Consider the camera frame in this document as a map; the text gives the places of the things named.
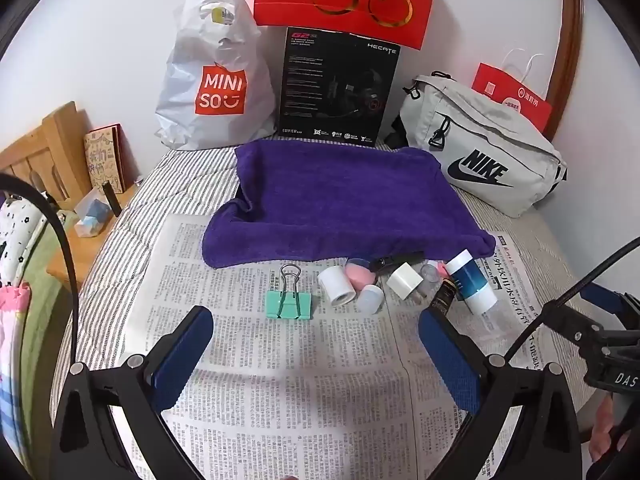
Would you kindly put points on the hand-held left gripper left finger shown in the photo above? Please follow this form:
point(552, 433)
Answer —
point(182, 355)

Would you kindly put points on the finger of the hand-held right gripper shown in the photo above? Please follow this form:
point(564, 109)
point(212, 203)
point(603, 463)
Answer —
point(575, 321)
point(602, 299)

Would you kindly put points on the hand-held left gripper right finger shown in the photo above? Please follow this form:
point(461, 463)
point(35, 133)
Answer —
point(450, 355)

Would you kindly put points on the small dark brown bottle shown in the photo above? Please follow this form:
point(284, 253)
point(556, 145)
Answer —
point(445, 295)

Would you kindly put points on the blue and white bottle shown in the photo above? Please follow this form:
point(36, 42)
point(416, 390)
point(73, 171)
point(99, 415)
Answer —
point(472, 285)

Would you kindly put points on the pink highlighter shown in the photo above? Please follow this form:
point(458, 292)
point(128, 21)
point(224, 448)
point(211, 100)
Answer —
point(442, 269)

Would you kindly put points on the small translucent white bottle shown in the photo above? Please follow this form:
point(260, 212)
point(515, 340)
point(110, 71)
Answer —
point(370, 301)

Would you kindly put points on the green binder clip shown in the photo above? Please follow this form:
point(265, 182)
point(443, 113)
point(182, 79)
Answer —
point(289, 305)

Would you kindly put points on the person's right hand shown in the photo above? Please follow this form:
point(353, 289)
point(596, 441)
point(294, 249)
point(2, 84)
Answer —
point(602, 427)

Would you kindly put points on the small clear jar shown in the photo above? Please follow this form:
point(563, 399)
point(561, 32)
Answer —
point(429, 272)

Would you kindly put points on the white charger plug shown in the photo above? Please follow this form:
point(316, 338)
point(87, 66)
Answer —
point(404, 282)

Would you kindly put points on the newspaper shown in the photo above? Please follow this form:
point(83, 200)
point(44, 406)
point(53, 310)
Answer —
point(310, 385)

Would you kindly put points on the white tape roll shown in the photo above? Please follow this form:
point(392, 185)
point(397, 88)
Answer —
point(332, 282)

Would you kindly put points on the wooden nightstand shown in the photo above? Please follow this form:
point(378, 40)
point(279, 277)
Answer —
point(82, 255)

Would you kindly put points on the green blanket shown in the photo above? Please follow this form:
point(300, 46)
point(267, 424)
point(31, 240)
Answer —
point(47, 310)

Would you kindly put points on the small black stick device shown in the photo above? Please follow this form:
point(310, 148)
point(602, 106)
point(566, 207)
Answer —
point(111, 199)

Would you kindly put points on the pink and white cloth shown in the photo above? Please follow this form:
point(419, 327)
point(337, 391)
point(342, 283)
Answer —
point(12, 320)

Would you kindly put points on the purple towel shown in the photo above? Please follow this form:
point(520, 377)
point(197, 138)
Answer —
point(340, 195)

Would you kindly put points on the white floral pillow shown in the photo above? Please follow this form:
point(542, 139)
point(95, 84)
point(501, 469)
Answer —
point(20, 230)

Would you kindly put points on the grey waist bag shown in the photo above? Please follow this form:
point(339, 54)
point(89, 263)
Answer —
point(480, 130)

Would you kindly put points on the brown patterned notebook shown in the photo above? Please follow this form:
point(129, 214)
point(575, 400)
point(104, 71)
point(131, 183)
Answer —
point(105, 157)

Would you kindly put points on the wooden headboard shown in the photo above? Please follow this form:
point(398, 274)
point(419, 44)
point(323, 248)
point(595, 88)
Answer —
point(50, 145)

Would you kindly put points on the white plastic shopping bag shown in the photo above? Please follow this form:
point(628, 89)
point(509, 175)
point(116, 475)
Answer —
point(210, 60)

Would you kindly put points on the black headset box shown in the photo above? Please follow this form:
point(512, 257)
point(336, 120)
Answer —
point(320, 85)

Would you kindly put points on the brown wooden door frame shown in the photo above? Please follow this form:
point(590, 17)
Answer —
point(567, 50)

